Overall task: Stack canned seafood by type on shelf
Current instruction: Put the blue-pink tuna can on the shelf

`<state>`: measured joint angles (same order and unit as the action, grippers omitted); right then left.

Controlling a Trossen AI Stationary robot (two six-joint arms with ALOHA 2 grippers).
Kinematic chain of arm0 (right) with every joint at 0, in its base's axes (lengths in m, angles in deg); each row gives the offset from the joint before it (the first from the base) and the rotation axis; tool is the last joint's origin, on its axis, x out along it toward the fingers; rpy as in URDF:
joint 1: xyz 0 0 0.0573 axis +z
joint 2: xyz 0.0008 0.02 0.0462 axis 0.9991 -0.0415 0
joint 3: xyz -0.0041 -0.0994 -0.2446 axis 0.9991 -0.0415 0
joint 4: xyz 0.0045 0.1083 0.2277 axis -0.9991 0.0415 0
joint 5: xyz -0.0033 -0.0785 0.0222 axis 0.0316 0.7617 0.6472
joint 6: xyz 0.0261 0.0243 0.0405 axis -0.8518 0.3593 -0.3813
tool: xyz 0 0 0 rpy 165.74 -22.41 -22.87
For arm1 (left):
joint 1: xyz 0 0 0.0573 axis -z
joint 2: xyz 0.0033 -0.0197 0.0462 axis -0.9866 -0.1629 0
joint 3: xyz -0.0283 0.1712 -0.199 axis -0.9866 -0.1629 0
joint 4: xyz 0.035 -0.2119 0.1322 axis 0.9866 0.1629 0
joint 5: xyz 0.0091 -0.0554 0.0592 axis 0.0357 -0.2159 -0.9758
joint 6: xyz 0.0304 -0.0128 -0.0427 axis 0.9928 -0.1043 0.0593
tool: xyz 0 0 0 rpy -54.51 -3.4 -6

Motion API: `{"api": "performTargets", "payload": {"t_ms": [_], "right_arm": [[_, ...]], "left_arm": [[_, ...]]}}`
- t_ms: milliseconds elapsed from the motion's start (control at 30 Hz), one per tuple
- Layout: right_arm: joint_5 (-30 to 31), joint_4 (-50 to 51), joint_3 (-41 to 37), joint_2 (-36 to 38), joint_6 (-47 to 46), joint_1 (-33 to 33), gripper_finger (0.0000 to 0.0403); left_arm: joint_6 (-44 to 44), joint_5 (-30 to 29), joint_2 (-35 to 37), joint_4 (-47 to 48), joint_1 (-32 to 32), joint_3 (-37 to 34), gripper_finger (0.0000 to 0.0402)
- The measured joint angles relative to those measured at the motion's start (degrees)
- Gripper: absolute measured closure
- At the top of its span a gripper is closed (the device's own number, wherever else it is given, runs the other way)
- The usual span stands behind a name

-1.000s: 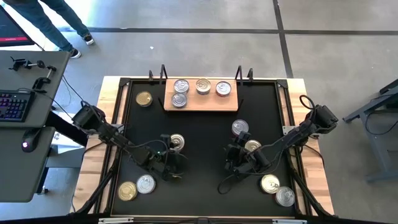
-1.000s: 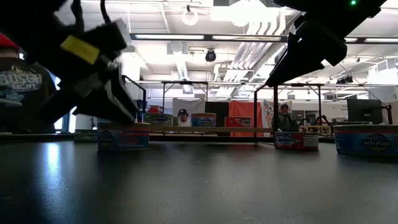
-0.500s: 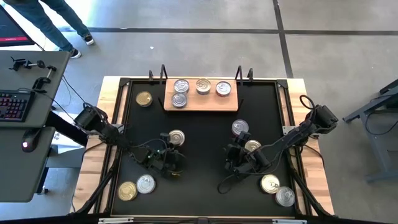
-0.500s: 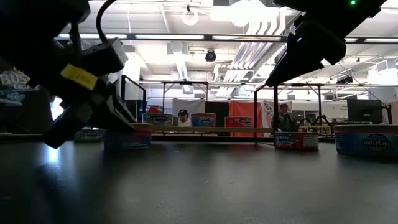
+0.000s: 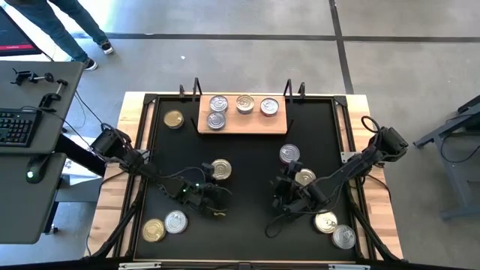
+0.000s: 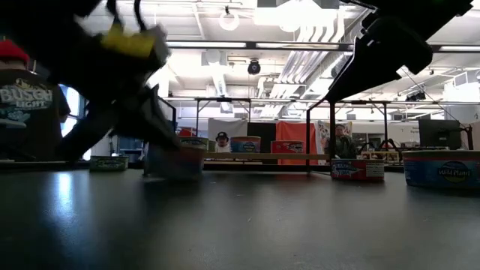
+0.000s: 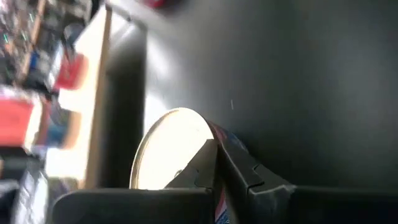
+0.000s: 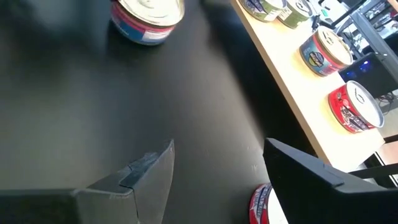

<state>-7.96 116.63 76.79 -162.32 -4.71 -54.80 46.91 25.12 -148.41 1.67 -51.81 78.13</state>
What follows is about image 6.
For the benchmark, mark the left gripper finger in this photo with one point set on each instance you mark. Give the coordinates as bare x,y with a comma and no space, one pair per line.
150,123
86,140

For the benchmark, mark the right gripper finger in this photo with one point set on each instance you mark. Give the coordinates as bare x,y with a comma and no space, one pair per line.
360,75

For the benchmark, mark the green label fish can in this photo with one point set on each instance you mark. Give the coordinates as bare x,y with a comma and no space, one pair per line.
108,164
194,143

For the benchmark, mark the blue label tuna can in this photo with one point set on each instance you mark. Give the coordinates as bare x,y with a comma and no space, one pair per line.
442,170
245,144
174,163

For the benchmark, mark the red label tuna can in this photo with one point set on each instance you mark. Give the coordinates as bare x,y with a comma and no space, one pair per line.
287,147
356,170

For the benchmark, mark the wooden shelf black metal legs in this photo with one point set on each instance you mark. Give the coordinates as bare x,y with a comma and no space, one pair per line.
262,156

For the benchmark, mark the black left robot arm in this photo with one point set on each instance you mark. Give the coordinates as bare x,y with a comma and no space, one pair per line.
75,56

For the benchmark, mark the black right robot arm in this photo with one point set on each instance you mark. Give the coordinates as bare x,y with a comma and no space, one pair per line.
431,15

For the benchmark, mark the black track light cluster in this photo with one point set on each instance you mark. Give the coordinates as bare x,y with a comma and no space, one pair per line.
416,96

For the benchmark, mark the yellow tape tag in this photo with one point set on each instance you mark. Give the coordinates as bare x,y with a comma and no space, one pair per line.
127,43

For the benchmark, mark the person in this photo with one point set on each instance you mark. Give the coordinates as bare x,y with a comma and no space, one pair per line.
30,112
222,141
343,144

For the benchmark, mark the floral cloth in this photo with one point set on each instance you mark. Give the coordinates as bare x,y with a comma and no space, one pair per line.
322,135

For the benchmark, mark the white fabric panel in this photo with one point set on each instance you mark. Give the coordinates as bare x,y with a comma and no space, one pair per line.
228,127

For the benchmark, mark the wooden crate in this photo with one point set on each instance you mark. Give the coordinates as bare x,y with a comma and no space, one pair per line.
378,155

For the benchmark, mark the orange fabric panel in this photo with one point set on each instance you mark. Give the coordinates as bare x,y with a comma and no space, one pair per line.
296,129

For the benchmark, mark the black computer monitor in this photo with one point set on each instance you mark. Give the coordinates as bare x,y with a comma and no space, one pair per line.
438,133

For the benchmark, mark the black ceiling spotlight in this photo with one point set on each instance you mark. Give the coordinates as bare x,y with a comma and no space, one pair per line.
254,67

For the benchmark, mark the long ceiling light bar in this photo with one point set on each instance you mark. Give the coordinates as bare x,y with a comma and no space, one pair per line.
249,45

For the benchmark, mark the black table mat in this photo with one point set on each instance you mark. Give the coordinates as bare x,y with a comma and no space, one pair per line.
240,225

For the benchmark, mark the distant black metal frame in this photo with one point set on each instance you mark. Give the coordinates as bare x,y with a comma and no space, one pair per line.
225,99

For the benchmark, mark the black metal table frame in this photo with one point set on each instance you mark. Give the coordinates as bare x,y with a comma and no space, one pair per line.
225,167

